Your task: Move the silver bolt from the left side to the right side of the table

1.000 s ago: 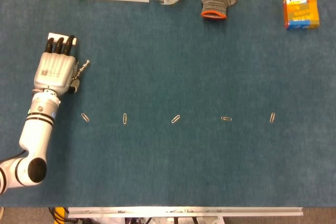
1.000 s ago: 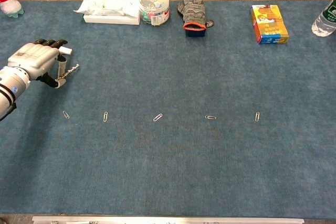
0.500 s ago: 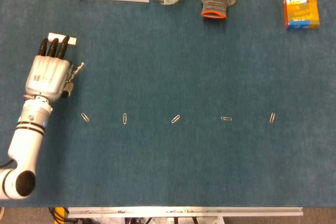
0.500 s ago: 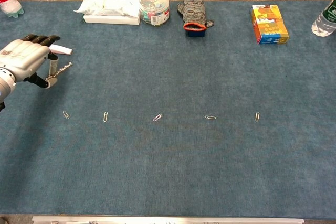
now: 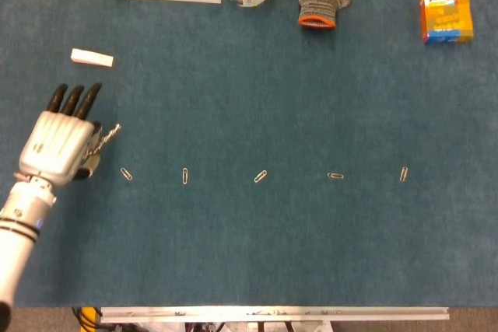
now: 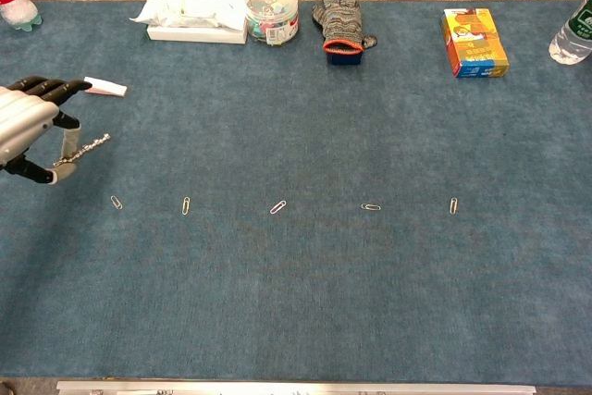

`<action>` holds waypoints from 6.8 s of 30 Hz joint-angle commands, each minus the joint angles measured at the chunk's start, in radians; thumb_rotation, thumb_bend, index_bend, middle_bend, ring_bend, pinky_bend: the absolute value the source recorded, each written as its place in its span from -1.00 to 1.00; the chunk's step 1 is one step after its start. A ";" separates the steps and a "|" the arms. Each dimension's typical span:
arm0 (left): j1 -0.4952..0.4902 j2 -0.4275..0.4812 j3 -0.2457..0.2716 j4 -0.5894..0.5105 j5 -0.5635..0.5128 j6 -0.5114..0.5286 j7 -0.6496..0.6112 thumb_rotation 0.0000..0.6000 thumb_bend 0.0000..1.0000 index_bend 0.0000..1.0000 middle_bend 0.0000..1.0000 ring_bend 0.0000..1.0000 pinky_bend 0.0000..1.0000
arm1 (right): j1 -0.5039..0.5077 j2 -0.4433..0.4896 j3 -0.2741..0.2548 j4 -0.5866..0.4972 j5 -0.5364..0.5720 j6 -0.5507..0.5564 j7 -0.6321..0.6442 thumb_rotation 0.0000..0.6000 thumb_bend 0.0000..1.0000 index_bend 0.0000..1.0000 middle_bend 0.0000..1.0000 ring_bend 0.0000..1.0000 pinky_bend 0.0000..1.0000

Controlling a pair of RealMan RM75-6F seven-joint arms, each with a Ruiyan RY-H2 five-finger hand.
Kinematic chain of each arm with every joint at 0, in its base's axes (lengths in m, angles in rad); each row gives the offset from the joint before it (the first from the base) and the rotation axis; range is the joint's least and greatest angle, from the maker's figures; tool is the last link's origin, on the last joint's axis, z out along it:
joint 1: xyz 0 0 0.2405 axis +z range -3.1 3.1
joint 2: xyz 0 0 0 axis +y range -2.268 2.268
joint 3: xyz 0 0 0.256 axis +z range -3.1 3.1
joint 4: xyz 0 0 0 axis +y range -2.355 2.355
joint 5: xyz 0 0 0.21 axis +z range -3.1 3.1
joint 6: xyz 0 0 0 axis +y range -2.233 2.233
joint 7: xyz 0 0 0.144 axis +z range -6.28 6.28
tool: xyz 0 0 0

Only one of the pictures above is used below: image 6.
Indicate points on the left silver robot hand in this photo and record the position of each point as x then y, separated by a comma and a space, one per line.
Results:
23, 117

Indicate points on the paper clip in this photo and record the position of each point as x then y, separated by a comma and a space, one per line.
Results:
278, 207
454, 206
116, 202
186, 206
371, 206

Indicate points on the white wedge block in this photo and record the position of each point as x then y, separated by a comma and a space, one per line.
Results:
111, 89

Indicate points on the white flat box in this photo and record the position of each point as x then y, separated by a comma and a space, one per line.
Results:
194, 35

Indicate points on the white wet wipes pack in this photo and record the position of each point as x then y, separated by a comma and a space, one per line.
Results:
189, 8

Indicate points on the clear jar of coloured clips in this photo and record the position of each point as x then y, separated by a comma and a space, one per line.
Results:
272, 13

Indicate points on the teal felt table mat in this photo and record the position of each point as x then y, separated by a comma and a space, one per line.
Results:
296, 284

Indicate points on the dark blue small box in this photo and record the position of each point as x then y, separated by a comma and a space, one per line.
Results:
344, 58

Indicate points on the grey knit glove orange cuff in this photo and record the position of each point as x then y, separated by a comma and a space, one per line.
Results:
342, 20

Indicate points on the orange and blue carton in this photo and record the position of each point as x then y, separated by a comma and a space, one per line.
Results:
476, 43

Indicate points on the green label water bottle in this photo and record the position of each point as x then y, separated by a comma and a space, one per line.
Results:
571, 39

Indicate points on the aluminium rail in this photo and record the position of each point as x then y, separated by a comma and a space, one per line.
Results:
296, 388

